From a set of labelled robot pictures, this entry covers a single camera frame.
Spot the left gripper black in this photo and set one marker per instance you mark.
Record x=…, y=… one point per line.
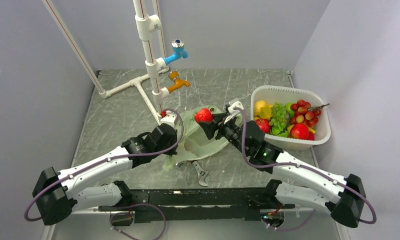
x=172, y=152

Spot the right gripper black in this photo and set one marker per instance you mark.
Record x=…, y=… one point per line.
x=210, y=128

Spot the pale green plastic bag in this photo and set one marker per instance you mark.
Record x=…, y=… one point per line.
x=194, y=144

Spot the yellow star fruit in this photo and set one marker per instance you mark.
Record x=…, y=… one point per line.
x=266, y=112

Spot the green fake fruit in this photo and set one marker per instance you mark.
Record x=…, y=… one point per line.
x=279, y=116

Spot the red grape bunch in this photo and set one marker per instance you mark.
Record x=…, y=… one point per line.
x=305, y=113

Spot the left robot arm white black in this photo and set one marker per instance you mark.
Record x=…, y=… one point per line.
x=57, y=194

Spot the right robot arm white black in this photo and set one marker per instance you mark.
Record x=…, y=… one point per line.
x=343, y=198

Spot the silver combination wrench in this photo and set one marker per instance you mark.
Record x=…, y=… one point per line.
x=181, y=165

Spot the yellow lemon upper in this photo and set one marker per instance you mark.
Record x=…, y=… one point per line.
x=258, y=105

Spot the orange faucet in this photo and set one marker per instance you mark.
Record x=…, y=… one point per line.
x=178, y=82

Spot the green striped ball fruit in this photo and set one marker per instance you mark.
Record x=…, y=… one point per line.
x=279, y=132

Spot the yellow banana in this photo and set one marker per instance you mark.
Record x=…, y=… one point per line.
x=291, y=126

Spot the light green lime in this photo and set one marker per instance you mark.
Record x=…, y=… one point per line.
x=290, y=112

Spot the blue faucet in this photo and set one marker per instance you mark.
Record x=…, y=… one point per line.
x=178, y=51

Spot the red apple in basket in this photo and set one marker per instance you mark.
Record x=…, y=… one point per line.
x=299, y=131

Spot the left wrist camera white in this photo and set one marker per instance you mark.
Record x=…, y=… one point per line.
x=169, y=118

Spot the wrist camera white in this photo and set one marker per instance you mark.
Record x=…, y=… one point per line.
x=169, y=118
x=232, y=109

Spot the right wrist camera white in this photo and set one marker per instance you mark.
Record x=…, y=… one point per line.
x=232, y=109

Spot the red handled adjustable wrench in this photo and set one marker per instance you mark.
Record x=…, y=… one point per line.
x=201, y=173

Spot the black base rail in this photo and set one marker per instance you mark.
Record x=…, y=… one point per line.
x=199, y=204

